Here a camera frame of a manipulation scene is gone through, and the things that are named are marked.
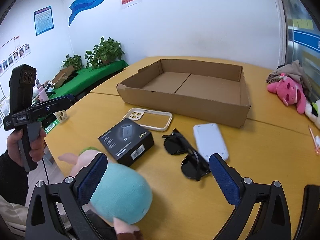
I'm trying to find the pink pig plush teal shirt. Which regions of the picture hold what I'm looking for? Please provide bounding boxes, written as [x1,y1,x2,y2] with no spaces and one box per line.
[57,147,154,240]

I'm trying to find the black charger box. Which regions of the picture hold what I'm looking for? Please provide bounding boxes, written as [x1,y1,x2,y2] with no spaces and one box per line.
[98,118,154,167]

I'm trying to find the black sunglasses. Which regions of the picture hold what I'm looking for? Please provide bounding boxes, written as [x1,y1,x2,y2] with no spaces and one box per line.
[162,129,210,181]

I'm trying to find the white power bank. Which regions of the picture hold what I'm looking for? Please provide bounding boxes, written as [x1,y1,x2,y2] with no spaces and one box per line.
[193,123,229,162]

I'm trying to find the white clear phone case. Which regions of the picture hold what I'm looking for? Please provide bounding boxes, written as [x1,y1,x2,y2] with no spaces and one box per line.
[123,107,173,132]

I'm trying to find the black sleeve forearm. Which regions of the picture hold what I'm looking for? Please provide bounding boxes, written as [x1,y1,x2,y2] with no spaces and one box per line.
[0,151,29,206]

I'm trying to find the person's left hand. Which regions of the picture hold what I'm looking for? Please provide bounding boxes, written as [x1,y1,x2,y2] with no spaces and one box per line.
[6,127,47,167]

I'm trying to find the small cardboard box on bench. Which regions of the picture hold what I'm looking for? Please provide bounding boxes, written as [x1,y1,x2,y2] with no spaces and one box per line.
[52,66,75,89]

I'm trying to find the green covered bench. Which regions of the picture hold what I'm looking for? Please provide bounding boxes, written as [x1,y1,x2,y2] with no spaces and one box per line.
[49,60,129,99]

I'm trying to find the small potted plant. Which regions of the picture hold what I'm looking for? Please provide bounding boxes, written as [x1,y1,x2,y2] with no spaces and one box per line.
[61,54,84,70]

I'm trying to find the potted green plant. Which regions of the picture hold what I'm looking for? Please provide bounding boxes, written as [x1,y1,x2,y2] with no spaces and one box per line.
[85,36,125,69]

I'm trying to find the white panda plush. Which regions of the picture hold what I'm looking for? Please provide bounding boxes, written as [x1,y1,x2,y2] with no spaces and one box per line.
[305,100,320,129]

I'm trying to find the pink strawberry bear plush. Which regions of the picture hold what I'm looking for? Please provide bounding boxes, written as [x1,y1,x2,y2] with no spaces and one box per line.
[267,73,307,114]

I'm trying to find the cardboard tray box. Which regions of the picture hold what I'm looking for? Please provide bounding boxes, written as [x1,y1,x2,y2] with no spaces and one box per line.
[117,59,251,128]

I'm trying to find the blue wall poster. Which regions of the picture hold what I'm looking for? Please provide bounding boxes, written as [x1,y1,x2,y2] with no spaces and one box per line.
[34,6,54,36]

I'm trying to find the blue wave wall decal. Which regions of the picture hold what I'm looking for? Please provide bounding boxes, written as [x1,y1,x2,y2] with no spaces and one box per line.
[68,0,131,27]

